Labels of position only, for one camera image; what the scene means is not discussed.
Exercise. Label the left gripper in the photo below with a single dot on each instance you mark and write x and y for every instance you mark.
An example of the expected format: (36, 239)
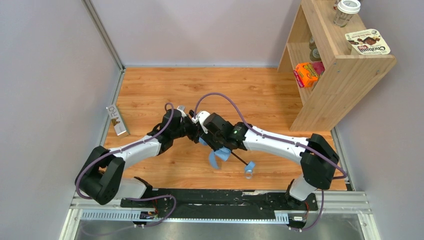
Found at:
(191, 131)

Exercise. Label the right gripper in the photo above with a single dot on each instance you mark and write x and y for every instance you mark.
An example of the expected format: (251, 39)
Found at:
(214, 142)

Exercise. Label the light blue folding umbrella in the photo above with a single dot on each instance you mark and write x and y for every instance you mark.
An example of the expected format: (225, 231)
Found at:
(220, 154)

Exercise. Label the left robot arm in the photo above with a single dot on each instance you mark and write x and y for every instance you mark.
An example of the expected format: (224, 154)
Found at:
(101, 175)

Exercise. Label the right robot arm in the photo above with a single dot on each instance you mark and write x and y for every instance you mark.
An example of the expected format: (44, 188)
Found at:
(316, 157)

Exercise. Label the small RO labelled box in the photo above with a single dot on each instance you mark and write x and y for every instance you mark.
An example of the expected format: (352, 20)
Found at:
(117, 121)

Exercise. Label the orange snack box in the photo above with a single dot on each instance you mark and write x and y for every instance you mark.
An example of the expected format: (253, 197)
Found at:
(305, 75)

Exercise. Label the pink snack box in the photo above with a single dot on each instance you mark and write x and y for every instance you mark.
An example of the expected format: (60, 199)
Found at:
(319, 67)

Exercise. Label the small bottle on shelf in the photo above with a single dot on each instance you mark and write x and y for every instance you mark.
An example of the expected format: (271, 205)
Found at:
(314, 54)

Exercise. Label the wooden shelf unit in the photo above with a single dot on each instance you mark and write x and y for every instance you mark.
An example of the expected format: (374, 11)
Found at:
(346, 79)

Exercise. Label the Chobani yogurt cup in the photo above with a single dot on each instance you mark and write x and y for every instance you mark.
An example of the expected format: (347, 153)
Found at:
(367, 42)

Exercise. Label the glass jar white lid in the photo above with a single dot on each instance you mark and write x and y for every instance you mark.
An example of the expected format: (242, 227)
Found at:
(345, 10)

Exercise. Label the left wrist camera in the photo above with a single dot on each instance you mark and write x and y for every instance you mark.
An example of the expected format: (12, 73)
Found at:
(181, 109)

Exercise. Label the aluminium frame post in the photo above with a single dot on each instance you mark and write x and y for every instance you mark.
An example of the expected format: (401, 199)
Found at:
(92, 12)

